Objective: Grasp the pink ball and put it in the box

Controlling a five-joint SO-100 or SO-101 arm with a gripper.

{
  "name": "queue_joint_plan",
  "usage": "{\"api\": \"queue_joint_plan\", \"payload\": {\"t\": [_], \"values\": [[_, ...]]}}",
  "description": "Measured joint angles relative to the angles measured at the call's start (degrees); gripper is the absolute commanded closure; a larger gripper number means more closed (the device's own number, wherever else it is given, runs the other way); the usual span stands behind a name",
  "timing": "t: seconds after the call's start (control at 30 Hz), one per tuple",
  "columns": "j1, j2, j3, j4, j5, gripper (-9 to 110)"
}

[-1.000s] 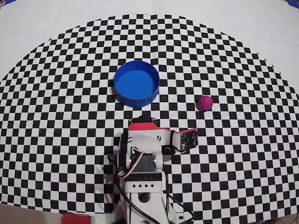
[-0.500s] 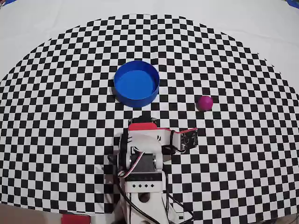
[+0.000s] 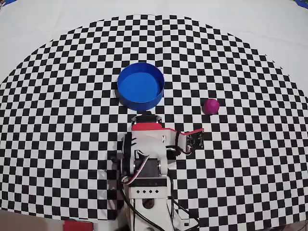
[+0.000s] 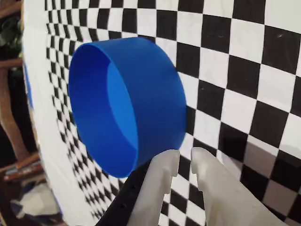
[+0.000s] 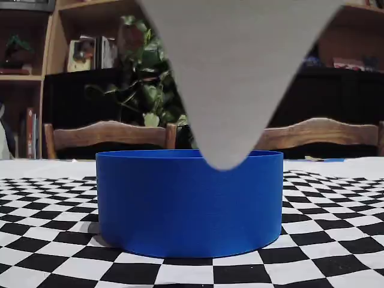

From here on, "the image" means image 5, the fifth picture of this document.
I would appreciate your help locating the bonsai tree model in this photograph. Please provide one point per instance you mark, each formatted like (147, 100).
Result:
(16, 51)

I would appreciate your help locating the black white checkered mat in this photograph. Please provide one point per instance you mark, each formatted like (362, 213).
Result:
(45, 240)

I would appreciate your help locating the grey upright book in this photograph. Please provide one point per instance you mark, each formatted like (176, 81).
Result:
(107, 54)

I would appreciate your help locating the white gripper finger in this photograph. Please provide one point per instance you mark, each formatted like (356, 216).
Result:
(234, 75)

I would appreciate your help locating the white and blue figure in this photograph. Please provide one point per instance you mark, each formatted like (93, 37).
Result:
(4, 141)

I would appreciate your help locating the light wooden bookshelf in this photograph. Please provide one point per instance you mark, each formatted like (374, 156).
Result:
(54, 45)

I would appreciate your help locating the blue round box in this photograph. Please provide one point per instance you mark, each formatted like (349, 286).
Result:
(180, 204)

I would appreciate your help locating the small blue box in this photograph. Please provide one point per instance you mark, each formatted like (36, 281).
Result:
(371, 63)

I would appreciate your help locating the green houseplant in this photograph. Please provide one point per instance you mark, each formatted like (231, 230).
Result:
(153, 57)

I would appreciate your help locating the row of standing books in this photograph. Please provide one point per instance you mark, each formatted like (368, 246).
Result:
(32, 135)

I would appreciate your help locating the starry night picture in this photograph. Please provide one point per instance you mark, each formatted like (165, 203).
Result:
(310, 61)

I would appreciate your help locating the black sideboard cabinet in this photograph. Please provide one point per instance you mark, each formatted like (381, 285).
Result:
(69, 99)

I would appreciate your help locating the red and white box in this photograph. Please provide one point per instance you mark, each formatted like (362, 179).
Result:
(348, 64)

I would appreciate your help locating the blue tape strip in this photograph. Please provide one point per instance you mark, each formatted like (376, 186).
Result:
(330, 159)

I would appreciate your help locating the photo box with bird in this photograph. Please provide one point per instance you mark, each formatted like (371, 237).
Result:
(79, 57)

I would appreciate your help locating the wooden chair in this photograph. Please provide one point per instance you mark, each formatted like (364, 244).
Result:
(330, 135)
(105, 135)

